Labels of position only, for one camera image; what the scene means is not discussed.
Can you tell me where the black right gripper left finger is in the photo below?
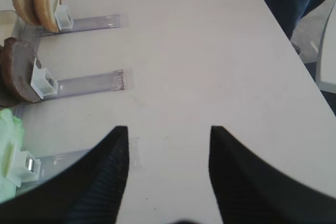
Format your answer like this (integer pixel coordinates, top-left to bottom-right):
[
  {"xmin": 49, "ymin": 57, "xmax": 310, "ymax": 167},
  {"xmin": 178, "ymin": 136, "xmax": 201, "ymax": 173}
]
[{"xmin": 1, "ymin": 126, "xmax": 129, "ymax": 223}]

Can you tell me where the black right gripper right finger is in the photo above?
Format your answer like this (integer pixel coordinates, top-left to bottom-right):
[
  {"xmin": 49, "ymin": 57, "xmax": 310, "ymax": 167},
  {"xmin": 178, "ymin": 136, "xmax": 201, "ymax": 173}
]
[{"xmin": 209, "ymin": 126, "xmax": 335, "ymax": 223}]

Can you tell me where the brown meat patty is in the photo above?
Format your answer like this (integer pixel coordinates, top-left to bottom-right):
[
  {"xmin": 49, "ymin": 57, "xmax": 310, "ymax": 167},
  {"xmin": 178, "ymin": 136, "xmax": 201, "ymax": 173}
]
[
  {"xmin": 1, "ymin": 46, "xmax": 20, "ymax": 108},
  {"xmin": 1, "ymin": 37, "xmax": 41, "ymax": 103}
]

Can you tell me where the white lettuce holder clip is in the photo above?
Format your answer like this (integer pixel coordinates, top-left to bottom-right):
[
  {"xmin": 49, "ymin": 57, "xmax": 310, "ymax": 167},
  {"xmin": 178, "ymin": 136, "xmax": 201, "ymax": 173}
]
[{"xmin": 5, "ymin": 144, "xmax": 41, "ymax": 187}]

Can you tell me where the green lettuce in holder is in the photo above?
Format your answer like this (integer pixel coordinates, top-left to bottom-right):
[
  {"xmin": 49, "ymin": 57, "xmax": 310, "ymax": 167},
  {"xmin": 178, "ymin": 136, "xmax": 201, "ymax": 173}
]
[{"xmin": 1, "ymin": 109, "xmax": 25, "ymax": 203}]

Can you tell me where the white patty holder clip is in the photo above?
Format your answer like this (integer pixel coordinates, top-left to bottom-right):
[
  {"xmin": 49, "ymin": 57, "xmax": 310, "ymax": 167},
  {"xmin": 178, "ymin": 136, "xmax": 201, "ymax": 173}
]
[{"xmin": 30, "ymin": 57, "xmax": 58, "ymax": 100}]

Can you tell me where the white bun holder clip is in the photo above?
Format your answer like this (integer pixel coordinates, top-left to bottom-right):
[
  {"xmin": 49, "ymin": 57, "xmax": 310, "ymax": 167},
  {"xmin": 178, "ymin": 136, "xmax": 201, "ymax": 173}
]
[{"xmin": 54, "ymin": 5, "xmax": 74, "ymax": 31}]

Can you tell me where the front bun half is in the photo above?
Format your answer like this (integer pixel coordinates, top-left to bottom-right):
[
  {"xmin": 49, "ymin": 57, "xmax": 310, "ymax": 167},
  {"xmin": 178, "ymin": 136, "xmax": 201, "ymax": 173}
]
[{"xmin": 34, "ymin": 0, "xmax": 59, "ymax": 33}]

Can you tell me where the clear lettuce holder rail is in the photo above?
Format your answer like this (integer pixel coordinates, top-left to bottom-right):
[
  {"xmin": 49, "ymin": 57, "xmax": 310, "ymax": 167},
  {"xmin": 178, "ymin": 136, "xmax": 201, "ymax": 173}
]
[{"xmin": 22, "ymin": 137, "xmax": 142, "ymax": 187}]

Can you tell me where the clear patty holder rail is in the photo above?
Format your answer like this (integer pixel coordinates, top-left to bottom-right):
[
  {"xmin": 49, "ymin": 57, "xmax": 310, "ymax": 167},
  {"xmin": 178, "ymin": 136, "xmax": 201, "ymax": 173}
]
[{"xmin": 43, "ymin": 70, "xmax": 125, "ymax": 100}]

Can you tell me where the clear bun holder rail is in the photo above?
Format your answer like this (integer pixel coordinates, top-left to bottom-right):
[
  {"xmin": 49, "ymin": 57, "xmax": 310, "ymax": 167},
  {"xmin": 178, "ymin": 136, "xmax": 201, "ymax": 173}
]
[{"xmin": 12, "ymin": 14, "xmax": 129, "ymax": 38}]

